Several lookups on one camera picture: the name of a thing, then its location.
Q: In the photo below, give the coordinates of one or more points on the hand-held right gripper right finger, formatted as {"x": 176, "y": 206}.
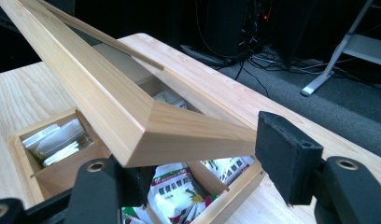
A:
{"x": 288, "y": 155}

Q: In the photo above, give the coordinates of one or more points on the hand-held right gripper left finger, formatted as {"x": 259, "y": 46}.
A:
{"x": 95, "y": 193}

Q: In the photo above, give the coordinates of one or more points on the wooden tea box with lid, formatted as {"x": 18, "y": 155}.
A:
{"x": 117, "y": 105}

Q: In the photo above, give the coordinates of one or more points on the wooden compartment box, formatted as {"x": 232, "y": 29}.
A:
{"x": 176, "y": 196}

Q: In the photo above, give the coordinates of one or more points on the white metal stand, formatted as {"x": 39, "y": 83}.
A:
{"x": 350, "y": 46}

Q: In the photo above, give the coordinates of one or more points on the grey round stand base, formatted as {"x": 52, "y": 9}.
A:
{"x": 207, "y": 56}

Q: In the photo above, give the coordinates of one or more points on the black upright column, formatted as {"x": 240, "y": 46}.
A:
{"x": 229, "y": 25}

